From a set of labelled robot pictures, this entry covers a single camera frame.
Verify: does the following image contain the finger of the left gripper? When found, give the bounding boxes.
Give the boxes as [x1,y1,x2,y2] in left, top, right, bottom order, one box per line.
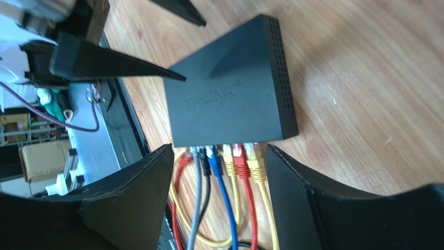
[152,0,207,27]

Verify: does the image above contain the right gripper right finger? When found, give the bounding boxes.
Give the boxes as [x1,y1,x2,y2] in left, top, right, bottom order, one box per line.
[265,145,443,249]

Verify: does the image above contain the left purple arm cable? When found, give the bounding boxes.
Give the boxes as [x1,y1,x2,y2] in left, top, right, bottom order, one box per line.
[0,81,101,133]

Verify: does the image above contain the aluminium frame rail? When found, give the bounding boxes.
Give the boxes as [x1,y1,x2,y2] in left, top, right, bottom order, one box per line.
[46,84,121,195]

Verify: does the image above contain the cardboard box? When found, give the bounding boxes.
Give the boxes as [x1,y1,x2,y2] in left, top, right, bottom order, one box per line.
[19,140,71,183]

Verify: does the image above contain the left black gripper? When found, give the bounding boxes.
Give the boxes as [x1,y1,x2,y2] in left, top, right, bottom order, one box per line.
[19,0,186,87]

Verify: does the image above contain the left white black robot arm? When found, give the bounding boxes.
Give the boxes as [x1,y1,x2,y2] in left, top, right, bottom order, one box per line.
[1,1,186,89]

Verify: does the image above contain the blue ethernet cable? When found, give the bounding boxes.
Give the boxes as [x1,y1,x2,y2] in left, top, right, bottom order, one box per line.
[205,145,239,250]

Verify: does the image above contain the black network switch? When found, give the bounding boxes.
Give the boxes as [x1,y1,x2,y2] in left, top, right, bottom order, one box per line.
[164,14,299,147]

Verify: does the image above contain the yellow ethernet cable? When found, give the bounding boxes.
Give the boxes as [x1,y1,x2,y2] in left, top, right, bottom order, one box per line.
[244,142,281,250]
[169,144,243,248]

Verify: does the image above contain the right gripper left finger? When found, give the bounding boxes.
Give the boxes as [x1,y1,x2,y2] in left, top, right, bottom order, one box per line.
[1,144,174,249]

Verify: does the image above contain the grey ethernet cable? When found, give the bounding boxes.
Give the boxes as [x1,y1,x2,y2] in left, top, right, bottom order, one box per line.
[186,146,204,250]

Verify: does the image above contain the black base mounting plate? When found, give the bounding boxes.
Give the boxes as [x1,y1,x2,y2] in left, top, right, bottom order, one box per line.
[100,78,151,168]

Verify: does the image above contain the red ethernet cable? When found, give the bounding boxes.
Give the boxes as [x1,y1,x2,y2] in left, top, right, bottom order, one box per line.
[232,143,259,250]
[171,152,194,250]

